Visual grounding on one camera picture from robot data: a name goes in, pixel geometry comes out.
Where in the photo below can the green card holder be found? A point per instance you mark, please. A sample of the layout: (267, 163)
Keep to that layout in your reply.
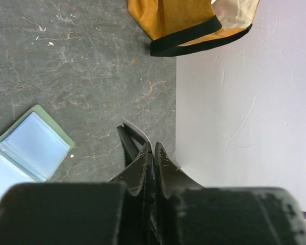
(32, 149)

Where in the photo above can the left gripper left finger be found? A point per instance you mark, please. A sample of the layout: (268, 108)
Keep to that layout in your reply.
(115, 212)

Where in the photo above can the white magnetic stripe card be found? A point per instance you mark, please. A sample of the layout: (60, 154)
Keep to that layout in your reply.
(133, 139)

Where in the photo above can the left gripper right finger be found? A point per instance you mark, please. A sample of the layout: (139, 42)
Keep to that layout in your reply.
(188, 213)

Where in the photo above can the yellow canvas tote bag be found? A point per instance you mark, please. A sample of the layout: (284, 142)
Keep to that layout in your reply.
(189, 26)

